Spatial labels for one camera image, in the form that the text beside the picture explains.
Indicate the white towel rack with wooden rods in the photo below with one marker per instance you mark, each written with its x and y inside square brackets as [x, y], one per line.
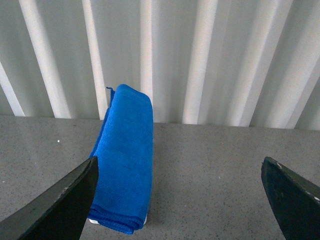
[97, 223]

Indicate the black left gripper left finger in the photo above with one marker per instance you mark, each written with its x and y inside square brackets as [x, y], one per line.
[60, 212]

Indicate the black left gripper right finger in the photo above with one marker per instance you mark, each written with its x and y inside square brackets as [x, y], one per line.
[294, 200]

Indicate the blue microfiber cloth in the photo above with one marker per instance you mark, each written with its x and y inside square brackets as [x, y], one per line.
[124, 151]

